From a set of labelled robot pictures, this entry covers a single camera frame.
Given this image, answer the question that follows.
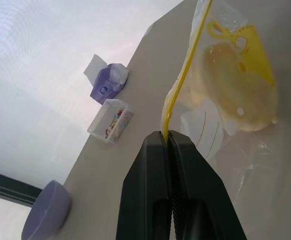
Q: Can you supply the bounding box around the purple plastic bowl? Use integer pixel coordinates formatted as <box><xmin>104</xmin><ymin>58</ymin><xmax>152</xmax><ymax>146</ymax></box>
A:
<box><xmin>21</xmin><ymin>180</ymin><xmax>73</xmax><ymax>240</ymax></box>

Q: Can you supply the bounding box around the purple tissue pack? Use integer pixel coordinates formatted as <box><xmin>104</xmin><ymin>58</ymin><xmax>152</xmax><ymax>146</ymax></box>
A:
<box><xmin>83</xmin><ymin>54</ymin><xmax>130</xmax><ymax>105</ymax></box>

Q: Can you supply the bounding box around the clear box of colourful clips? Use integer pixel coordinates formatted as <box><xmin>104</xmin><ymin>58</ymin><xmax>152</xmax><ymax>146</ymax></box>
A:
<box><xmin>87</xmin><ymin>98</ymin><xmax>134</xmax><ymax>145</ymax></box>

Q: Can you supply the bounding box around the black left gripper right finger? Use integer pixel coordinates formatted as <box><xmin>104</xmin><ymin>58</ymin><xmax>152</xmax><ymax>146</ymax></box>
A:
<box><xmin>167</xmin><ymin>130</ymin><xmax>248</xmax><ymax>240</ymax></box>

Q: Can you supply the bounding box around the clear yellow-zip plastic bag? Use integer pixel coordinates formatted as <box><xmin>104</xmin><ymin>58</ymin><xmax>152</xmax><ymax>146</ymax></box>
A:
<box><xmin>160</xmin><ymin>0</ymin><xmax>291</xmax><ymax>208</ymax></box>

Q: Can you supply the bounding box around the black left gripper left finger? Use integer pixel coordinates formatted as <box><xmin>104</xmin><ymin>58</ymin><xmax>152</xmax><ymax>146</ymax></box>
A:
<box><xmin>115</xmin><ymin>131</ymin><xmax>173</xmax><ymax>240</ymax></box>

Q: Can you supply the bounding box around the round yellow checkered bread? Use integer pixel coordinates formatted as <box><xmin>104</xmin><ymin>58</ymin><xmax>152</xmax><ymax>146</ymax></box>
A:
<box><xmin>204</xmin><ymin>41</ymin><xmax>279</xmax><ymax>132</ymax></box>

